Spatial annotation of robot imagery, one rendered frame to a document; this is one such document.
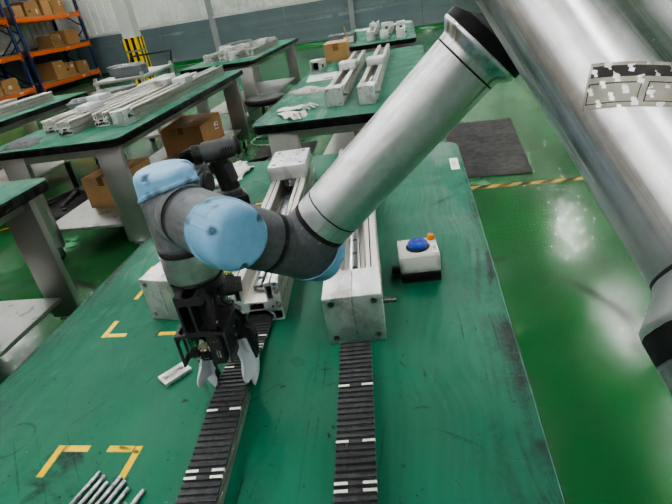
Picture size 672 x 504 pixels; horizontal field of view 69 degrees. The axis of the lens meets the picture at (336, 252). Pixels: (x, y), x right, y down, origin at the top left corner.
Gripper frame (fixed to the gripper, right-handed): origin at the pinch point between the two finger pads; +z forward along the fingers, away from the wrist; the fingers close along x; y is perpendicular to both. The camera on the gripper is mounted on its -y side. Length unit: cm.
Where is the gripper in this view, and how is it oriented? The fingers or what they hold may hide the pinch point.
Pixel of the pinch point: (235, 376)
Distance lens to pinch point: 81.0
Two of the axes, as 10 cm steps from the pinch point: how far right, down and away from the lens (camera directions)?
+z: 1.5, 8.7, 4.6
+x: 9.9, -1.1, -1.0
